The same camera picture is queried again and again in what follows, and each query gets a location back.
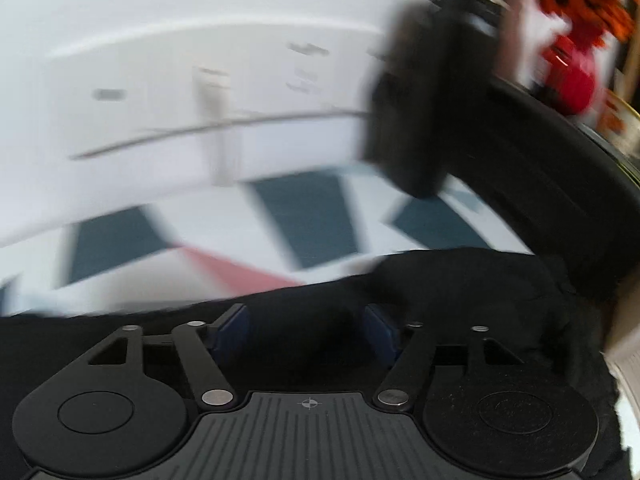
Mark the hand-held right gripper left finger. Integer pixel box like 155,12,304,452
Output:
87,304,251,409

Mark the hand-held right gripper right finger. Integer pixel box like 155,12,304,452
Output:
364,304,525,409

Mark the black garment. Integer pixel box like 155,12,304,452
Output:
0,247,632,480

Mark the geometric patterned bed sheet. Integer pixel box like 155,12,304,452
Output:
0,164,537,317

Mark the large dark rounded object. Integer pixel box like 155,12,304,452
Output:
442,79,640,307

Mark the red object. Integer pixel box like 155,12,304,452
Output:
539,34,603,117

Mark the white drawer cabinet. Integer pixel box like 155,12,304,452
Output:
44,14,392,187

